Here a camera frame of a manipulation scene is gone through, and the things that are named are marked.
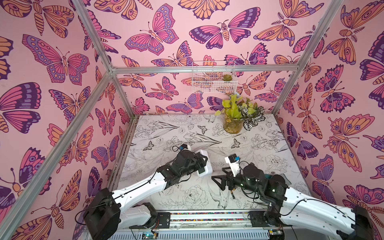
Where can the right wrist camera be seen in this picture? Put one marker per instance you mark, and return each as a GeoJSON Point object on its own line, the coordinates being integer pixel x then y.
{"type": "Point", "coordinates": [233, 157]}

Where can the white digital alarm clock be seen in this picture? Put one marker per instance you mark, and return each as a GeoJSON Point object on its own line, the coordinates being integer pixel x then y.
{"type": "Point", "coordinates": [203, 166]}

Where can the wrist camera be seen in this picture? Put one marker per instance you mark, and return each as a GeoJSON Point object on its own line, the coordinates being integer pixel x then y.
{"type": "Point", "coordinates": [233, 157]}
{"type": "Point", "coordinates": [184, 147]}

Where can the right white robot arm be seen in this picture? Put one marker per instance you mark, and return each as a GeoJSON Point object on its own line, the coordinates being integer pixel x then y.
{"type": "Point", "coordinates": [287, 206]}

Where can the glass vase with plants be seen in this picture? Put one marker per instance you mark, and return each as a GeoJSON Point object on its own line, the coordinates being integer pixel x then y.
{"type": "Point", "coordinates": [240, 113]}

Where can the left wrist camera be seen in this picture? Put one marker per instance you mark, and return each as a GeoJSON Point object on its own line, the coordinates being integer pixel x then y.
{"type": "Point", "coordinates": [184, 147]}

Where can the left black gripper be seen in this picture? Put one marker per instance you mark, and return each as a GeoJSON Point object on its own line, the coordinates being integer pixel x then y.
{"type": "Point", "coordinates": [201, 164]}

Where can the small succulent in basket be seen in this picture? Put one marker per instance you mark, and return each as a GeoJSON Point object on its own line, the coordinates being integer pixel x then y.
{"type": "Point", "coordinates": [227, 78]}

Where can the front mounting rail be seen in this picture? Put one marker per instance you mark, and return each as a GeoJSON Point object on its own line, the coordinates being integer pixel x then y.
{"type": "Point", "coordinates": [213, 225]}

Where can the white wire basket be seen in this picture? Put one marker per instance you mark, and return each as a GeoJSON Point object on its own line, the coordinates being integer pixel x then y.
{"type": "Point", "coordinates": [208, 79]}

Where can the aluminium frame structure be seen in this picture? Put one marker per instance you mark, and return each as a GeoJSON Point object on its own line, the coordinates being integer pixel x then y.
{"type": "Point", "coordinates": [23, 204]}

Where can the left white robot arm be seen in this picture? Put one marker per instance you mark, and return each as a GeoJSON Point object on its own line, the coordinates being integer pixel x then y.
{"type": "Point", "coordinates": [114, 210]}

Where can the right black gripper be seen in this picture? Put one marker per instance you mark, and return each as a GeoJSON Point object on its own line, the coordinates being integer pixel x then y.
{"type": "Point", "coordinates": [233, 178]}

